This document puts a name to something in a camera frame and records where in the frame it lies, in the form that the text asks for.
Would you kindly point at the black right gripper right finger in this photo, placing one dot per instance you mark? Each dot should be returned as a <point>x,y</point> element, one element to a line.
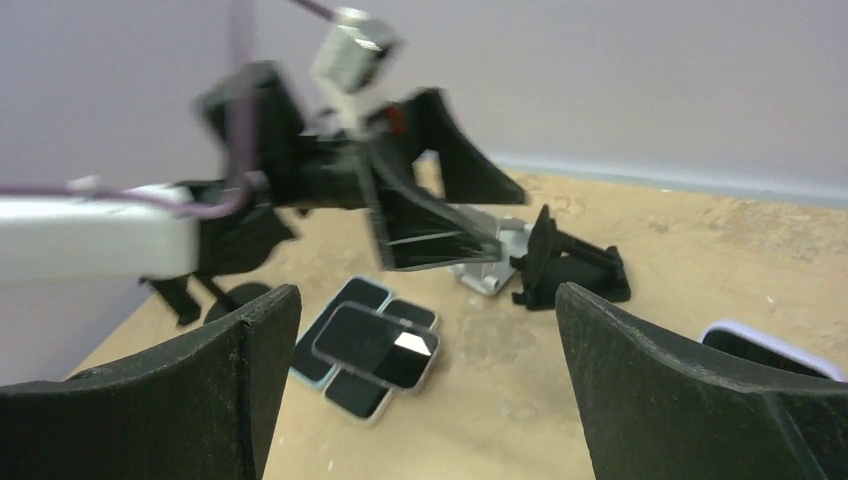
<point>657,405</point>

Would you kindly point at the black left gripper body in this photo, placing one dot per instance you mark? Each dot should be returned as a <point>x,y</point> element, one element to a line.
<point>307,173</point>

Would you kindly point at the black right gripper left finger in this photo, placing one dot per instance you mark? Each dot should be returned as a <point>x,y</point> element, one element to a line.
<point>203,405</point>

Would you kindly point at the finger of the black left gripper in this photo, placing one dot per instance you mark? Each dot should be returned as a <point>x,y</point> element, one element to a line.
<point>431,234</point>
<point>424,123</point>

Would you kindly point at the lilac case phone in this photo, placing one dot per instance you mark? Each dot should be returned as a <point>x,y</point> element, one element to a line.
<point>748,343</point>

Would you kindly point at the purple case phone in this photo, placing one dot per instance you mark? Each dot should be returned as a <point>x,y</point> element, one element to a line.
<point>387,350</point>

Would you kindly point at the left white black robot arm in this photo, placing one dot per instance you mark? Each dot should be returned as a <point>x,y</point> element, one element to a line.
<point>410,172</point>

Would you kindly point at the blue case phone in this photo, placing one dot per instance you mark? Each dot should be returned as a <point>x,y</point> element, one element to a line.
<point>313,358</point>

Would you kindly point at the black round base phone stand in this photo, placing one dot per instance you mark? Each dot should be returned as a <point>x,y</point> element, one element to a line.
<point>229,301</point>

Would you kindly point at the black plastic phone stand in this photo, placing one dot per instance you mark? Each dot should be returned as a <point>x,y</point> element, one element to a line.
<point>555,257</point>

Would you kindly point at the white case phone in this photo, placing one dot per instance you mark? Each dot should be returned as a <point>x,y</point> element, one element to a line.
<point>364,400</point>

